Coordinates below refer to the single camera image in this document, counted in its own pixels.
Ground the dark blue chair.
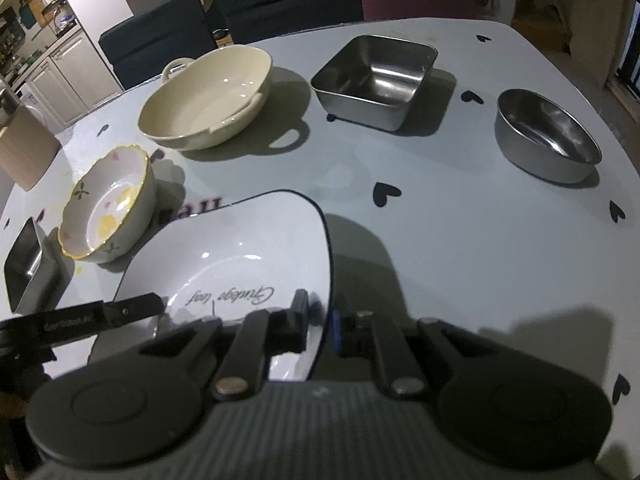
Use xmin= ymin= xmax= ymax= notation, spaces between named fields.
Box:
xmin=214 ymin=0 xmax=364 ymax=46
xmin=98 ymin=0 xmax=217 ymax=91

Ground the square steel container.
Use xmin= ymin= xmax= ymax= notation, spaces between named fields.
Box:
xmin=310 ymin=35 xmax=439 ymax=133

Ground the round steel bowl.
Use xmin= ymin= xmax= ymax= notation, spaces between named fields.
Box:
xmin=495 ymin=88 xmax=603 ymax=184

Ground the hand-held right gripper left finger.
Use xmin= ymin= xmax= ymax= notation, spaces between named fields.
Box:
xmin=139 ymin=289 xmax=310 ymax=402

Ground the glass balcony door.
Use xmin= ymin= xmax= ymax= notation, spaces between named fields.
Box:
xmin=619 ymin=0 xmax=640 ymax=92

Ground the beige cylindrical canister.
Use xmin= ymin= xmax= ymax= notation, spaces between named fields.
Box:
xmin=0 ymin=104 xmax=62 ymax=192

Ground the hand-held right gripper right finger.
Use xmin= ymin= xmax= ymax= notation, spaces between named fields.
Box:
xmin=330 ymin=307 xmax=501 ymax=402

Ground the cluttered kitchen shelf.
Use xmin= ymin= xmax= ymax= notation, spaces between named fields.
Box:
xmin=0 ymin=0 xmax=83 ymax=86

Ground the floral ceramic bowl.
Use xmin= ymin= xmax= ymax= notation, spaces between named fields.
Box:
xmin=57 ymin=144 xmax=158 ymax=263

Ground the white kitchen cabinet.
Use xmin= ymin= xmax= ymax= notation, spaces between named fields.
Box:
xmin=20 ymin=30 xmax=126 ymax=126

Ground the small rectangular steel container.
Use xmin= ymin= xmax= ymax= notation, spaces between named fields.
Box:
xmin=4 ymin=217 xmax=57 ymax=313

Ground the cream baking dish with handles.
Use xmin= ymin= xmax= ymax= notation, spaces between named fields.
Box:
xmin=137 ymin=45 xmax=273 ymax=152

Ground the white plate with dark rim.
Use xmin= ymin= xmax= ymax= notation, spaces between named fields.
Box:
xmin=86 ymin=190 xmax=335 ymax=382

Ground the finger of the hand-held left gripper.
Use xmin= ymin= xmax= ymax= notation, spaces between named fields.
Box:
xmin=101 ymin=292 xmax=165 ymax=330

